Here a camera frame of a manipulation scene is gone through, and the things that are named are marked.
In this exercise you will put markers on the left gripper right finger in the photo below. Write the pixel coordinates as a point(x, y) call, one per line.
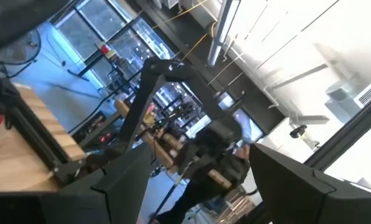
point(312, 205)

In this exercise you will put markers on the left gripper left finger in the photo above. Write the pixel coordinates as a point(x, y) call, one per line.
point(79, 205)

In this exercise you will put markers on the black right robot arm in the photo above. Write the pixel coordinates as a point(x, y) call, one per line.
point(141, 102)

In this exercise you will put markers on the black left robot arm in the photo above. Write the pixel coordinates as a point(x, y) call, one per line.
point(11, 18)

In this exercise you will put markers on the black equipment box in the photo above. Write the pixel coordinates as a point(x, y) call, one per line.
point(90, 127)

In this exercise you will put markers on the black floor fan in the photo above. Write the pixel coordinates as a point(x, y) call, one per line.
point(17, 49)

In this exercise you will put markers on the black metal rig frame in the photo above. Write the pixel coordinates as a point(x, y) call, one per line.
point(39, 137)

